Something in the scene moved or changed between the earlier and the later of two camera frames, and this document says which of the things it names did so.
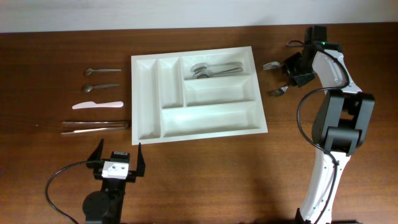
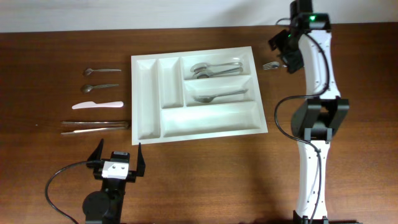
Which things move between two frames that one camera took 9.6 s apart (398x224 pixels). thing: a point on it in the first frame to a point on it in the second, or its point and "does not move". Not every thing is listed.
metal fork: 278,91 to 208,98
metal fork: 271,65 does not move
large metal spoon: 203,65 does not move
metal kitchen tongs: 89,130 does not move
